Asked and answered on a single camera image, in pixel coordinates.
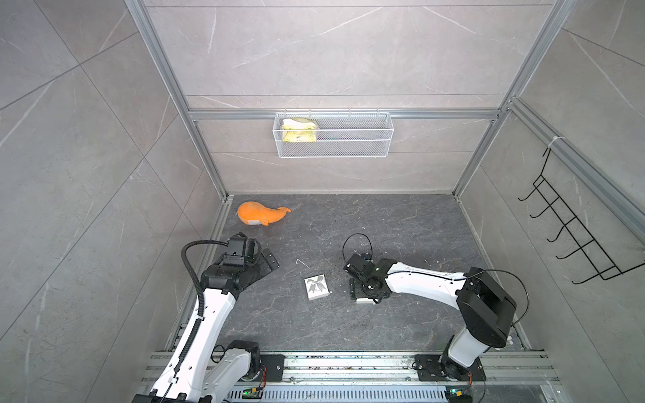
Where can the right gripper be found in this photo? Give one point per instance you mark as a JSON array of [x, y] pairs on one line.
[[355, 292]]

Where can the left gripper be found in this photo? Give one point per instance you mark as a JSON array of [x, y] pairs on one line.
[[263, 268]]

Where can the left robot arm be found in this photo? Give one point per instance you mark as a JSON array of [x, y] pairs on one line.
[[186, 377]]

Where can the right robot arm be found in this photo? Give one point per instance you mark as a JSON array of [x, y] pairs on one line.
[[487, 309]]

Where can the white gift box with bow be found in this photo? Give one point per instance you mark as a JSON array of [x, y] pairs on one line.
[[316, 287]]

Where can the orange plush whale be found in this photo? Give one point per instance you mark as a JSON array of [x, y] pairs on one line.
[[253, 213]]

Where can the yellow sponge in basket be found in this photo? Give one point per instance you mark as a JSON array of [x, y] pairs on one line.
[[299, 130]]

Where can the white zip tie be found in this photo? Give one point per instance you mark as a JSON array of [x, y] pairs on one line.
[[554, 140]]

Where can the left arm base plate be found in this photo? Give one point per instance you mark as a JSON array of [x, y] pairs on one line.
[[270, 368]]

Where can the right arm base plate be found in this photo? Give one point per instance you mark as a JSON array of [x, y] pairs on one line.
[[436, 367]]

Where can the white wire wall basket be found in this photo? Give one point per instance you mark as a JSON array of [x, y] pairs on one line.
[[339, 135]]

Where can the black wall hook rack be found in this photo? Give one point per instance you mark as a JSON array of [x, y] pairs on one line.
[[603, 266]]

